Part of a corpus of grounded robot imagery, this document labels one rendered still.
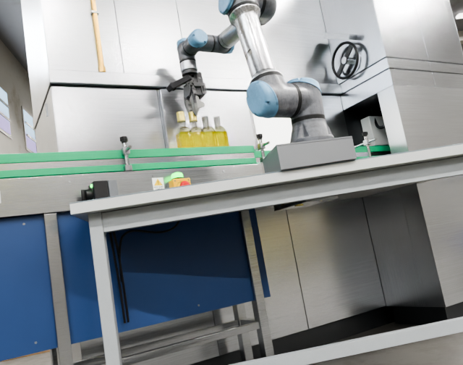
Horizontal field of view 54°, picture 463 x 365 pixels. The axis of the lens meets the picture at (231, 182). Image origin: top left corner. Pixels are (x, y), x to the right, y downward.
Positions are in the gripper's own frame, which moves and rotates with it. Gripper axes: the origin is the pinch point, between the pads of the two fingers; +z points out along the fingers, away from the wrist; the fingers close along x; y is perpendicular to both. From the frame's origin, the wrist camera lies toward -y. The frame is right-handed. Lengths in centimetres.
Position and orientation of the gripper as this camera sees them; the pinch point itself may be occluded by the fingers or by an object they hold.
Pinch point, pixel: (192, 114)
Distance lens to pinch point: 203.9
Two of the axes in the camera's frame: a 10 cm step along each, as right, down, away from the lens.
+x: -4.9, 2.2, 8.4
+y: 8.5, -0.7, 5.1
